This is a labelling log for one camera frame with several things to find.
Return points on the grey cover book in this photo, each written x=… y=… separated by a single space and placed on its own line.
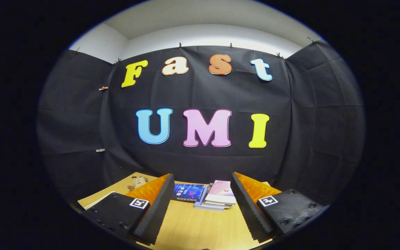
x=215 y=206

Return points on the light blue book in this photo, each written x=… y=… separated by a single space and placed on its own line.
x=207 y=209

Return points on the dark blue book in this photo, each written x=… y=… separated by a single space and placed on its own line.
x=188 y=191

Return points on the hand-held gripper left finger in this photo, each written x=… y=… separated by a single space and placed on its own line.
x=156 y=211

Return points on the brown plush dog toy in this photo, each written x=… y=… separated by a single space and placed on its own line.
x=138 y=182

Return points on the red clothespin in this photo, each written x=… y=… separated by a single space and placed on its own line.
x=103 y=88

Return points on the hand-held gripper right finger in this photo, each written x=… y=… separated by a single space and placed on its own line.
x=248 y=211

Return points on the beige fabric storage box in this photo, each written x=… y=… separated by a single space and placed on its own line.
x=97 y=202

